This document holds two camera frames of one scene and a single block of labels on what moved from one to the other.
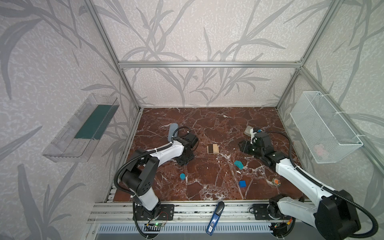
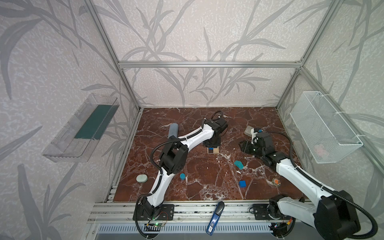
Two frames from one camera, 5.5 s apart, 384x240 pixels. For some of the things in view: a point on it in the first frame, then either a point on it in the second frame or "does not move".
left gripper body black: x=184 y=160 -> x=212 y=141
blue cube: x=242 y=184 does not move
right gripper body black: x=247 y=147 does not move
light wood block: x=216 y=148 does not move
